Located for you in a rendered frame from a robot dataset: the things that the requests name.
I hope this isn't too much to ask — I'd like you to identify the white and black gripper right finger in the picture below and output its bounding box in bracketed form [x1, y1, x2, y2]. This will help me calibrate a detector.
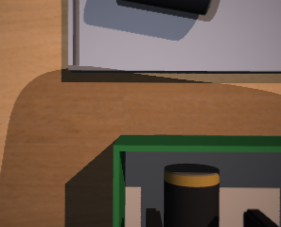
[243, 209, 279, 227]

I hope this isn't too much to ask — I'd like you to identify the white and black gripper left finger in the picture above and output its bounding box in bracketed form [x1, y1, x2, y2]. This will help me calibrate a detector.
[146, 208, 163, 227]

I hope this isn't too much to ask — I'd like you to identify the black and orange battery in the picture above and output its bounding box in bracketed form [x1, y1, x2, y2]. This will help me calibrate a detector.
[123, 0, 212, 15]
[164, 164, 220, 227]

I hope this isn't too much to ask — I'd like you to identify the green open-top box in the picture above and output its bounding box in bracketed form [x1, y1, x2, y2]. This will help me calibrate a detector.
[113, 134, 281, 227]

